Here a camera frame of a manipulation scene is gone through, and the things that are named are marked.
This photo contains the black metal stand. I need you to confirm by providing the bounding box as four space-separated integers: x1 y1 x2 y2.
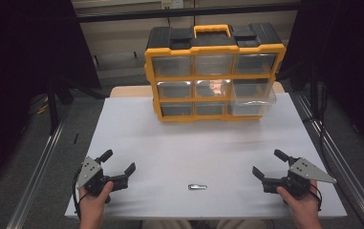
46 74 75 136

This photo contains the small silver metal part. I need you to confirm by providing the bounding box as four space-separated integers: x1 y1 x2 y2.
187 183 208 191

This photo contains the black curtain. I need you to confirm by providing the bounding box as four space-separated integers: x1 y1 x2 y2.
278 0 364 160
0 0 103 196

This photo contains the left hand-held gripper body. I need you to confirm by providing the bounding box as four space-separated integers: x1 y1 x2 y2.
75 156 130 197

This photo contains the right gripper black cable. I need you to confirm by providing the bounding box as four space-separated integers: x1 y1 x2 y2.
309 182 324 213

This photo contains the person's left hand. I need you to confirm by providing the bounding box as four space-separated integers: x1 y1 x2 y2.
77 180 115 222

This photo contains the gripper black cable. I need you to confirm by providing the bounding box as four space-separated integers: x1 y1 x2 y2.
309 182 324 213
71 171 86 221

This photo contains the white wall outlet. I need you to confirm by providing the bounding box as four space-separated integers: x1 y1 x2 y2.
161 0 184 10

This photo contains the black horizontal bar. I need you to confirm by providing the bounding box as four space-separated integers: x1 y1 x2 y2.
74 2 302 24

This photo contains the yellow cable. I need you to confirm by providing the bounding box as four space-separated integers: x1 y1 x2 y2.
28 94 52 117

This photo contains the person's right hand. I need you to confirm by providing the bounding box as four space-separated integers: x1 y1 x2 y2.
276 179 323 224

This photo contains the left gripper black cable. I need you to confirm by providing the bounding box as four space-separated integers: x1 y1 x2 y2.
71 171 86 221

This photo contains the set of closed clear drawers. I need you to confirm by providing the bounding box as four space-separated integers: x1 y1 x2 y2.
151 52 278 117

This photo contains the pulled-out clear plastic drawer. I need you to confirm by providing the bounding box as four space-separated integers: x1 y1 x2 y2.
228 78 278 117

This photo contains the yellow black drawer organizer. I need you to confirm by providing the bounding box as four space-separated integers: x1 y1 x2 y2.
143 22 288 123

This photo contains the aluminium floor rail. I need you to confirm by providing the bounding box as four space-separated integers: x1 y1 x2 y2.
6 104 72 229
290 91 364 229

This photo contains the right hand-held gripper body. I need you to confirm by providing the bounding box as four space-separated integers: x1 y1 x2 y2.
261 156 337 200

